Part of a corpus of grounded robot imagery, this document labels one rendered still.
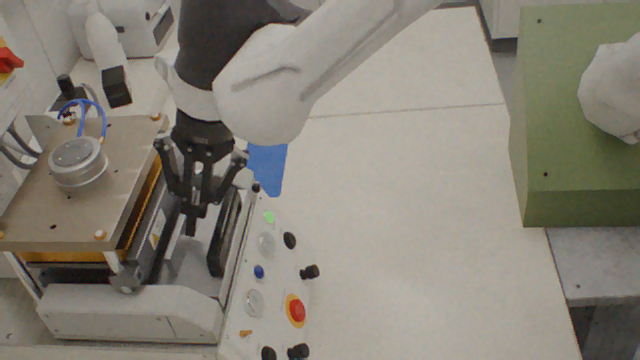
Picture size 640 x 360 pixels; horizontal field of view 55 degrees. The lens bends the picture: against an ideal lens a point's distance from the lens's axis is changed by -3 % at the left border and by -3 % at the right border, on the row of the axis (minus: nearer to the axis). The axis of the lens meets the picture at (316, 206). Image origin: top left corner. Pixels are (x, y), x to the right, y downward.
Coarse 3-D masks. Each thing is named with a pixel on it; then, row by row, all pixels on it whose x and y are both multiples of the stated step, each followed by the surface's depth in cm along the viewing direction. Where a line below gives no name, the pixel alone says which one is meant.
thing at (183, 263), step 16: (240, 192) 103; (176, 208) 102; (208, 208) 101; (176, 224) 93; (208, 224) 98; (240, 224) 99; (176, 240) 91; (192, 240) 96; (208, 240) 96; (160, 256) 95; (176, 256) 91; (192, 256) 94; (224, 256) 93; (160, 272) 92; (176, 272) 91; (192, 272) 92; (208, 272) 91; (192, 288) 89; (208, 288) 89; (224, 288) 90; (224, 304) 90
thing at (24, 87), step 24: (0, 24) 90; (0, 48) 88; (0, 72) 89; (24, 72) 96; (0, 96) 90; (24, 96) 96; (0, 120) 90; (48, 120) 103; (0, 144) 98; (24, 144) 104; (0, 168) 94; (24, 168) 104; (0, 192) 94; (0, 216) 94; (0, 264) 99; (24, 264) 100
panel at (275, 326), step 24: (264, 216) 108; (240, 264) 98; (264, 264) 103; (288, 264) 110; (240, 288) 95; (264, 288) 101; (288, 288) 107; (240, 312) 93; (264, 312) 99; (288, 312) 105; (240, 336) 91; (264, 336) 97; (288, 336) 102
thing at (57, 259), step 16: (160, 160) 97; (144, 192) 92; (144, 208) 90; (128, 224) 87; (128, 240) 85; (32, 256) 87; (48, 256) 87; (64, 256) 86; (80, 256) 86; (96, 256) 86
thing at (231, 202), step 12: (228, 192) 97; (228, 204) 95; (240, 204) 99; (228, 216) 94; (216, 228) 92; (228, 228) 93; (216, 240) 90; (228, 240) 92; (216, 252) 88; (216, 264) 88
